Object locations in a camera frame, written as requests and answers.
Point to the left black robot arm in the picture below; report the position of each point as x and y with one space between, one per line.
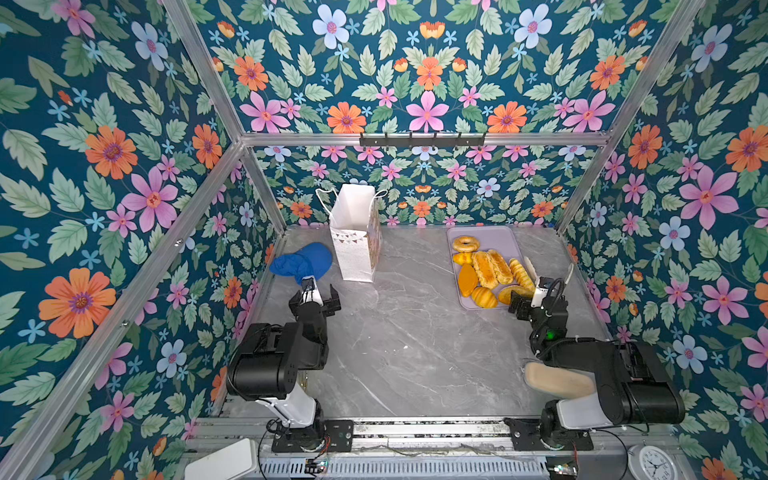
266 366

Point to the white analog clock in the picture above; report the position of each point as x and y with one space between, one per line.
646 462

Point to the small yellow fake bread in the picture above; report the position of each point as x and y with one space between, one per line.
463 258

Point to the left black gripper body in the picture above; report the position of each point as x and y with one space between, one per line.
315 305

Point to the fake bagel ring bread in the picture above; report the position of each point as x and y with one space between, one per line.
465 244

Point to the blue cap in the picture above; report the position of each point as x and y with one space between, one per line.
314 259

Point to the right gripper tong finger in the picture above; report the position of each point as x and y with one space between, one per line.
569 275
531 270

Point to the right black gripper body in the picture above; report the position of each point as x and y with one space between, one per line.
545 305

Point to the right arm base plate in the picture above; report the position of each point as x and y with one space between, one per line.
528 434

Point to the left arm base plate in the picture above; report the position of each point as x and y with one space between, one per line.
324 436

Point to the round fake bun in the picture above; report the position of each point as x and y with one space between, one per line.
511 292

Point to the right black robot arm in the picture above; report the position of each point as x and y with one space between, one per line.
595 384

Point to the white box device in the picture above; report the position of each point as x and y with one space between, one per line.
232 462

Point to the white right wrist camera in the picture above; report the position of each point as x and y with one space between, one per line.
541 289

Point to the small striped fake bun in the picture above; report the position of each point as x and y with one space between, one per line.
484 298

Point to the black hook rail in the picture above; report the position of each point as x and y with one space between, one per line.
408 140

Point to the beige oval sponge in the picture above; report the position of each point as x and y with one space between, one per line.
559 382

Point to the lavender plastic tray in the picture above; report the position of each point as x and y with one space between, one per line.
497 238

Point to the white paper gift bag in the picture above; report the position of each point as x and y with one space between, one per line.
354 229

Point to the orange oval fake bread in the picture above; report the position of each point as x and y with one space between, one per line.
467 280

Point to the twisted fake bread stick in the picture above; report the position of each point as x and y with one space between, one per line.
520 274

